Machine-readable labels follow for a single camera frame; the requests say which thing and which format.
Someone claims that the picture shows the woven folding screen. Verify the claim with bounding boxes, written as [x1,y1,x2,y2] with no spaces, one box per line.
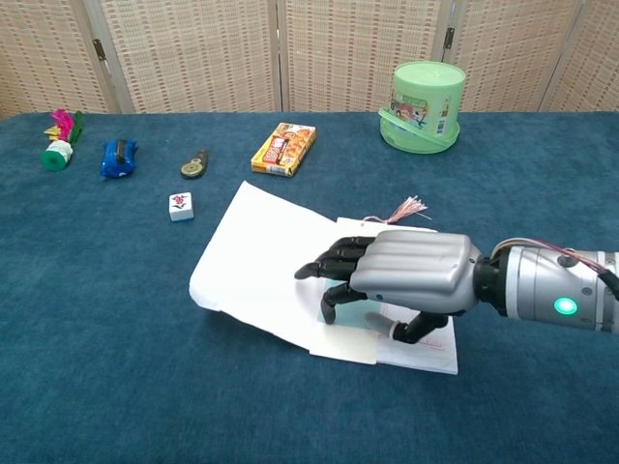
[0,0,619,122]

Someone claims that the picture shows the colourful feather shuttlecock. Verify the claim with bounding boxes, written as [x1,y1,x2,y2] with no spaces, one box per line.
[40,108,85,172]

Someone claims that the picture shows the light blue tasselled bookmark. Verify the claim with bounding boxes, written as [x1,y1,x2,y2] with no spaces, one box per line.
[309,194,430,364]

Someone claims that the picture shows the yellow snack box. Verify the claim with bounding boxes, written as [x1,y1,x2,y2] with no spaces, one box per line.
[251,122,317,178]

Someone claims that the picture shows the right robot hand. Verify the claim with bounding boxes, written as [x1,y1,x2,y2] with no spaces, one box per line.
[293,229,485,344]

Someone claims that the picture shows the yellow white paper booklet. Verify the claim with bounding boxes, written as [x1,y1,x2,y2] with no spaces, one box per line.
[188,180,459,376]

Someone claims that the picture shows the dark blue carpeted table surface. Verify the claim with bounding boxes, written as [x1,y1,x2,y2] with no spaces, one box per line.
[0,111,619,464]

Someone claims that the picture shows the white mahjong tile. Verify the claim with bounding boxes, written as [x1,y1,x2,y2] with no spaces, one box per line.
[167,191,196,223]

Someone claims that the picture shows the green plastic bucket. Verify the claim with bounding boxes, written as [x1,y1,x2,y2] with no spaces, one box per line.
[377,61,467,155]

